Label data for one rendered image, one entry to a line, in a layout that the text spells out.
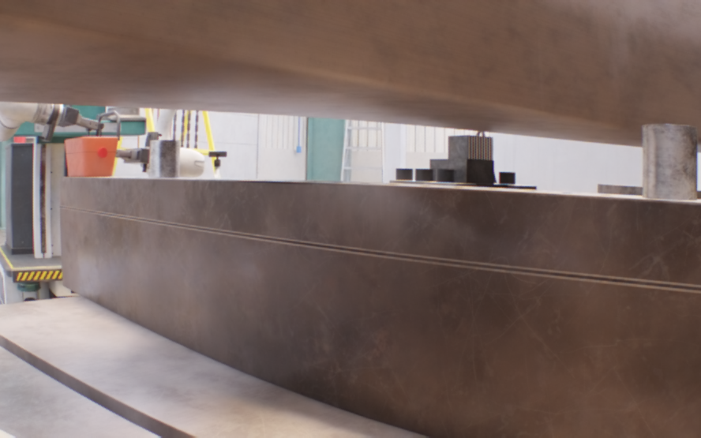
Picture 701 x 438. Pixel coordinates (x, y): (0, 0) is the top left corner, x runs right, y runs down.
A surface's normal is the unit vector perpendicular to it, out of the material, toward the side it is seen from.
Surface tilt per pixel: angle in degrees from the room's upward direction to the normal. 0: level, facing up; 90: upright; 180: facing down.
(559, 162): 90
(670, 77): 90
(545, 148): 90
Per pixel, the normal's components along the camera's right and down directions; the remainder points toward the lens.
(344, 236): -0.69, 0.04
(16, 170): 0.60, 0.06
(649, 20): 0.28, 0.07
